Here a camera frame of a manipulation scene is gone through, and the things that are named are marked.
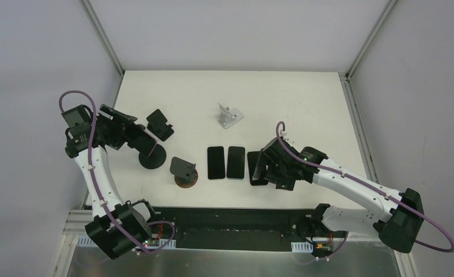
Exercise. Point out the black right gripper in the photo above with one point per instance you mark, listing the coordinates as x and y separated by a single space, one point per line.
270 165

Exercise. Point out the black round disc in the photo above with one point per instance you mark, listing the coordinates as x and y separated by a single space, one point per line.
155 160

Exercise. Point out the aluminium frame rail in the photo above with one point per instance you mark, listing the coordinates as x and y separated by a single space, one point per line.
76 221

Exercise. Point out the dark phone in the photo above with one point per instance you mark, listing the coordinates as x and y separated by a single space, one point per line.
236 162

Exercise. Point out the grey stand with brown base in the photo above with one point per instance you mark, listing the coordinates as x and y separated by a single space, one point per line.
184 172

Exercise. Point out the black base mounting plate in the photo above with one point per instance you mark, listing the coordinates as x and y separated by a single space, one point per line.
271 230

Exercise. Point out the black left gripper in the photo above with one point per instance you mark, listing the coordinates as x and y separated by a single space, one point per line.
135 132

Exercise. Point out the black phone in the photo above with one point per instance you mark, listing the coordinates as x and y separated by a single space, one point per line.
216 163
252 158

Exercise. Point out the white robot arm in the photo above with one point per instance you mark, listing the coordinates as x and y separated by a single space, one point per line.
118 226

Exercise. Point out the silver metal phone stand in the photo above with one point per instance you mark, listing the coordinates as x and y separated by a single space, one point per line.
228 116

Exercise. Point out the black folding phone stand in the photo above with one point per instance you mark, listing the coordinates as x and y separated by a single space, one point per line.
159 126

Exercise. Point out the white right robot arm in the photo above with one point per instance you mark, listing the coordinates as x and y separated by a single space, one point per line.
389 214

